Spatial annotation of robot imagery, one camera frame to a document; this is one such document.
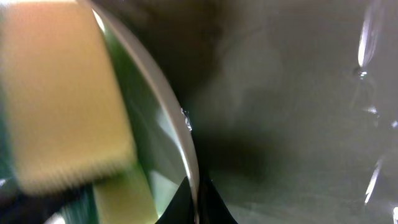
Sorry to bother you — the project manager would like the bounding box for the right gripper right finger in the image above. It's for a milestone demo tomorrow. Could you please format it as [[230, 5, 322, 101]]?
[[198, 177, 238, 224]]

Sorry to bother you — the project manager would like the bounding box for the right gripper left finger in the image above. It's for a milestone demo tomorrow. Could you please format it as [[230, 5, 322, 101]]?
[[156, 177, 195, 224]]

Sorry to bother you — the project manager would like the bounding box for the white plate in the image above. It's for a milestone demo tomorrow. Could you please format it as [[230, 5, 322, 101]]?
[[88, 1, 200, 223]]

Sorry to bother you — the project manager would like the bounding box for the green yellow sponge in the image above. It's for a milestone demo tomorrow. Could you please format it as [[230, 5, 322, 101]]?
[[0, 0, 159, 224]]

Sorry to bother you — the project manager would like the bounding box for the large black serving tray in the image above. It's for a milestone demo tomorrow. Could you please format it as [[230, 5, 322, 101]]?
[[101, 0, 397, 223]]

